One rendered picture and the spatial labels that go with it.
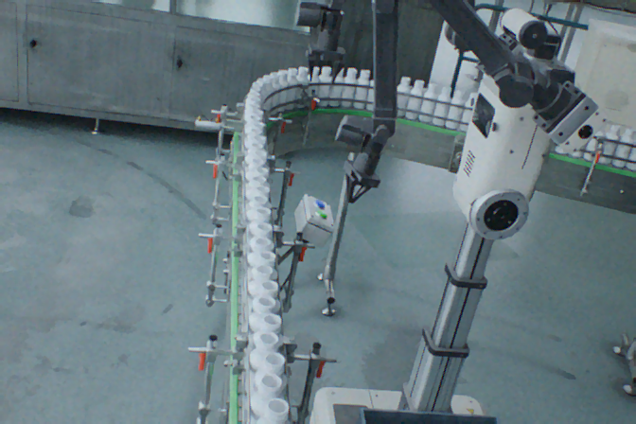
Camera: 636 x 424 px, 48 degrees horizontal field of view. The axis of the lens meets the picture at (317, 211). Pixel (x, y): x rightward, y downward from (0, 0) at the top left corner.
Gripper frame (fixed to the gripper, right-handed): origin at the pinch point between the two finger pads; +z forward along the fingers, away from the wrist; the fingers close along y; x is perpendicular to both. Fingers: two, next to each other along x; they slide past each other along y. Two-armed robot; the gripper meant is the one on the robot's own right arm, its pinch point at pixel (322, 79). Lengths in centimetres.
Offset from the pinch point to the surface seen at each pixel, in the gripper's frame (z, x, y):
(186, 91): 100, -265, 46
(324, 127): 49, -92, -19
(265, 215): 23, 42, 15
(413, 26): 76, -455, -148
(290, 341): 28, 85, 11
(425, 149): 51, -87, -65
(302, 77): 27, -89, -6
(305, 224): 29.9, 32.5, 2.9
